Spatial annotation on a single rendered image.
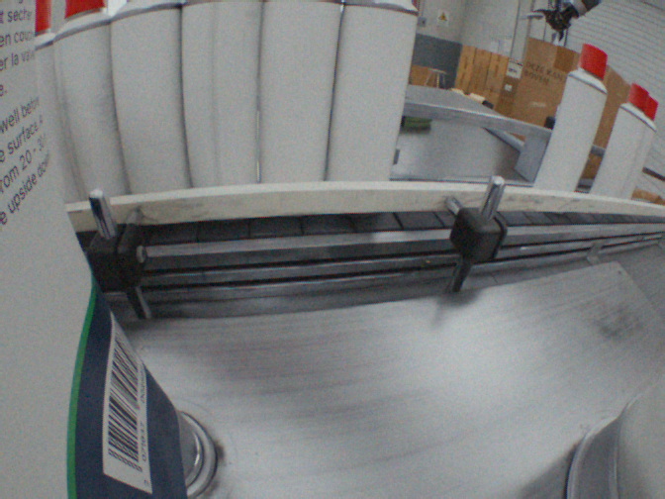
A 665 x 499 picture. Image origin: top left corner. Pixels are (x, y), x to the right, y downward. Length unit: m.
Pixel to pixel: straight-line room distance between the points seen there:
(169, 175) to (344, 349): 0.16
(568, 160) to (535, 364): 0.24
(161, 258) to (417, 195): 0.19
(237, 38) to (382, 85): 0.09
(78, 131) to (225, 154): 0.11
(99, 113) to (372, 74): 0.18
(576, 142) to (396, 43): 0.23
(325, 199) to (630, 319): 0.29
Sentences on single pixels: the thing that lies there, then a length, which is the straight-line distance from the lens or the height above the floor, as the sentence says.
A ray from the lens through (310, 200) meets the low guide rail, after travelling 0.22.
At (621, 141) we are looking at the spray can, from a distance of 0.50.
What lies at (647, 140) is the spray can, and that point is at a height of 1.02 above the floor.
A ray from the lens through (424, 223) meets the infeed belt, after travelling 0.27.
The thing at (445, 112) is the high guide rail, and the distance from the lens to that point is 0.31.
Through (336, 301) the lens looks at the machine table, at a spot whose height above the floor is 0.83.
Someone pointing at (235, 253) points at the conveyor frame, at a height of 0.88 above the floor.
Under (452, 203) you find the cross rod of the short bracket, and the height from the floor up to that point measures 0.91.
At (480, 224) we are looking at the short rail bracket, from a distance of 0.21.
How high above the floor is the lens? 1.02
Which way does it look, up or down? 39 degrees down
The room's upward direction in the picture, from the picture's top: 7 degrees clockwise
